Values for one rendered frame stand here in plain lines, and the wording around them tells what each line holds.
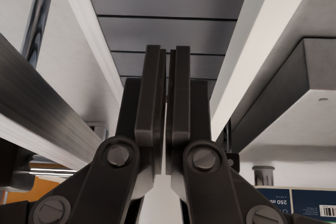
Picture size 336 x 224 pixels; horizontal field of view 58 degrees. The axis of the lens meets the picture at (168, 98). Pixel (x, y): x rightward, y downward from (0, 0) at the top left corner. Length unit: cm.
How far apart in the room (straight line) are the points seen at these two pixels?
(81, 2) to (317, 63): 19
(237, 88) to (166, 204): 13
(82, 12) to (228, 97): 9
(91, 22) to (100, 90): 24
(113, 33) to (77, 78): 20
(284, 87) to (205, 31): 16
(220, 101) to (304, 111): 15
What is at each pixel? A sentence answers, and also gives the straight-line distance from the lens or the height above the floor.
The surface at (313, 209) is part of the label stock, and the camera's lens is 67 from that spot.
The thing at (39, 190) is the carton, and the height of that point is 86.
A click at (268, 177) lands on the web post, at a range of 66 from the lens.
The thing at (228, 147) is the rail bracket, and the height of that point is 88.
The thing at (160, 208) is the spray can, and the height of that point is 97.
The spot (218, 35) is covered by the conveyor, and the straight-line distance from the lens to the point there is 18.
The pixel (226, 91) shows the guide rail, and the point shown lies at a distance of 17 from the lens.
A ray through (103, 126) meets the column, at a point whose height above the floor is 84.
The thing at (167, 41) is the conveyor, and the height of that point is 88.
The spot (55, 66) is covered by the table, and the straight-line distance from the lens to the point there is 36.
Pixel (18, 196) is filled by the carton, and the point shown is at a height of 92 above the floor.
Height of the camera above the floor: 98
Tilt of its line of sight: 21 degrees down
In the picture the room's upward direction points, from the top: 177 degrees counter-clockwise
